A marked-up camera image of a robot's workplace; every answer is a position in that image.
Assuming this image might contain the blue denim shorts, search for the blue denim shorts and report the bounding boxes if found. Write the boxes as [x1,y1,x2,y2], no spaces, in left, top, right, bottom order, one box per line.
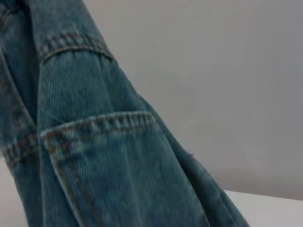
[0,0,251,227]

